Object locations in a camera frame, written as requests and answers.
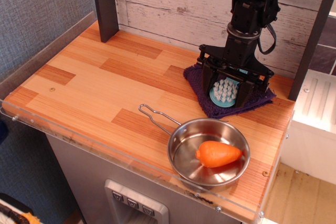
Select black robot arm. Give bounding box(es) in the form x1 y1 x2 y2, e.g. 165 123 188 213
197 0 280 108

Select teal brush white bristles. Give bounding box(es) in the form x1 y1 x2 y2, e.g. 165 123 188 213
209 77 239 108

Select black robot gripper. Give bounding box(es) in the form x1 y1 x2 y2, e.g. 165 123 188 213
197 31 274 108

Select dark grey left post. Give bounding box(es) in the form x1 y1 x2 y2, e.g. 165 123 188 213
94 0 119 42

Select orange and black object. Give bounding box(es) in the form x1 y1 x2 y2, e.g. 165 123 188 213
1 193 41 223

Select grey cabinet with dispenser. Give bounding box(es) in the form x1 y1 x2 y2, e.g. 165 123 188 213
47 136 239 223

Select dark grey right post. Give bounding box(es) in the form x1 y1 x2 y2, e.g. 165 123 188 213
288 0 334 101

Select clear acrylic front guard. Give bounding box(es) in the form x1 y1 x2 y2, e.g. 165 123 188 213
3 96 293 223

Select dark grey post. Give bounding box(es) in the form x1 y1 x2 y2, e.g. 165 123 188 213
94 0 119 42
288 0 334 101

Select stainless steel pan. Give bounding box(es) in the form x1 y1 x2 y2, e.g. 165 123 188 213
139 104 250 191

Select orange plastic carrot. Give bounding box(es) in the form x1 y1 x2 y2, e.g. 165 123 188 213
195 141 243 168

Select grey left side rail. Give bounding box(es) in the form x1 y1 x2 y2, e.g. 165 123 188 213
1 12 97 100

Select purple folded towel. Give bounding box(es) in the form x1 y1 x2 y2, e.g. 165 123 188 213
183 65 276 119

